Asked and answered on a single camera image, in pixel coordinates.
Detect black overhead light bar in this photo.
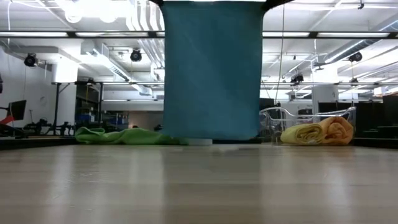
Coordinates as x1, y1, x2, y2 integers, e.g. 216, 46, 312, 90
0, 30, 398, 40

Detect black background cabinets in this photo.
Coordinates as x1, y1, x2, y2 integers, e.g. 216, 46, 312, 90
318, 95, 398, 138

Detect yellow microfiber towel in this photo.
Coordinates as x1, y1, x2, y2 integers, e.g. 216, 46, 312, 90
279, 123, 327, 146

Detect clear plastic basket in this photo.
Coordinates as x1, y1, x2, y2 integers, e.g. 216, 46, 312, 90
258, 105, 358, 147

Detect thin hanging black cable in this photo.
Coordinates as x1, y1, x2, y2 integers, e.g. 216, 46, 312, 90
274, 2, 285, 103

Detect red flat object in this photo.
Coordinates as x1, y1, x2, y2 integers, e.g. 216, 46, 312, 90
0, 114, 16, 126

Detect potted plant in white pot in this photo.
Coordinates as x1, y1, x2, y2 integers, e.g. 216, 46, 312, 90
186, 138, 214, 146

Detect wide black monitor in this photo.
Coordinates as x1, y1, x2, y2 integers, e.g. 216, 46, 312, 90
259, 98, 276, 119

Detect black ceiling spotlight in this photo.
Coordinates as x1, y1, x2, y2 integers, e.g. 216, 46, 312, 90
24, 52, 38, 68
129, 48, 143, 63
290, 73, 305, 85
348, 51, 363, 63

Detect small black tilted monitor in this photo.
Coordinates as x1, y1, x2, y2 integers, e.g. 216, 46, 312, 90
6, 99, 27, 121

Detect green microfiber towel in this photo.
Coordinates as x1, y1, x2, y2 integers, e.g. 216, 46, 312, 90
74, 126, 189, 146

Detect orange microfiber towel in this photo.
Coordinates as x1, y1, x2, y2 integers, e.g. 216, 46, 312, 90
318, 116, 355, 146

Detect black background equipment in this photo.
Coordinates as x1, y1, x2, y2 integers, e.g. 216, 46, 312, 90
23, 117, 75, 136

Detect blue microfiber towel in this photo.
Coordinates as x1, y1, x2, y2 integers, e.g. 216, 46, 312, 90
160, 0, 269, 141

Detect black shelving unit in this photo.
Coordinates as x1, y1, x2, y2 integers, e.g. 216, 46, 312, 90
74, 81, 104, 123

